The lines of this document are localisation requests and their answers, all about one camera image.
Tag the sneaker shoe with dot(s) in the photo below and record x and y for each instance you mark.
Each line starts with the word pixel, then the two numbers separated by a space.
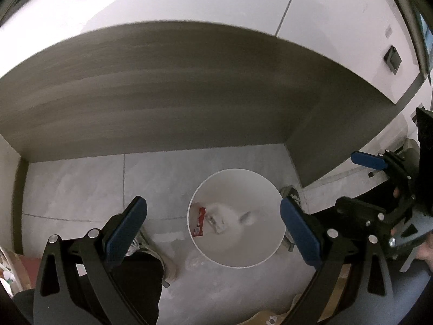
pixel 290 207
pixel 144 244

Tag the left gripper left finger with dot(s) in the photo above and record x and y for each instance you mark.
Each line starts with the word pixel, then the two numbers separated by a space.
pixel 121 230

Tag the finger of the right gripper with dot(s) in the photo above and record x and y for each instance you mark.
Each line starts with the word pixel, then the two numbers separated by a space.
pixel 374 162

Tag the right sneaker shoe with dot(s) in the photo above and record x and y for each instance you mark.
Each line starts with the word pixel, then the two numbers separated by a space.
pixel 290 207

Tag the white tissue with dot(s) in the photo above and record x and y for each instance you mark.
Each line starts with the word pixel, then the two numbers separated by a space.
pixel 222 218

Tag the white round trash bin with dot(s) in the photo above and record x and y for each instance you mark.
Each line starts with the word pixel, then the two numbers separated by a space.
pixel 243 190

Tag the person's right hand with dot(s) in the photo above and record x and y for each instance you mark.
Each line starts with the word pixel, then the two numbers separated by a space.
pixel 423 252

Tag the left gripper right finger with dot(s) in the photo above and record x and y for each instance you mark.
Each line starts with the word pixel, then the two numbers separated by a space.
pixel 307 243

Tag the red snack wrapper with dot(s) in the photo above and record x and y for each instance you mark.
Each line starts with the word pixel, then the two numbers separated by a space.
pixel 198 229

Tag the left sneaker shoe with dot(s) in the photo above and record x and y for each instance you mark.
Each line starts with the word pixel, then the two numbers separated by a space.
pixel 144 244

